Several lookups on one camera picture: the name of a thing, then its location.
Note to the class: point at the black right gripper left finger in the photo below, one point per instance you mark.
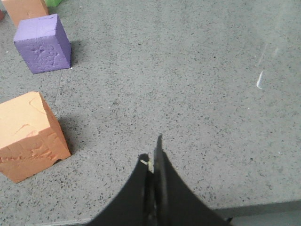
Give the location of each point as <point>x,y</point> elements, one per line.
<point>134,204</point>

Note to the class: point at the orange foam cube rear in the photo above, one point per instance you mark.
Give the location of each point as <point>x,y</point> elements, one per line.
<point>25,9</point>

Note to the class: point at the orange damaged foam cube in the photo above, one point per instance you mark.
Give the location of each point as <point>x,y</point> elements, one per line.
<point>31,139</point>

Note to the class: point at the red foam cube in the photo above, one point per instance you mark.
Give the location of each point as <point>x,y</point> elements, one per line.
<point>1,15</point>

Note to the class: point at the green foam cube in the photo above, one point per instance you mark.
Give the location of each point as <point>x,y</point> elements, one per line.
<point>52,3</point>

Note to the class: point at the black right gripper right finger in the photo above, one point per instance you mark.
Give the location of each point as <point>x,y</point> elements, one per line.
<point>176,204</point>

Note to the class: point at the purple dented foam cube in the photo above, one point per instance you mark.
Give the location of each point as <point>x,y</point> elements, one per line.
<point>43,44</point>

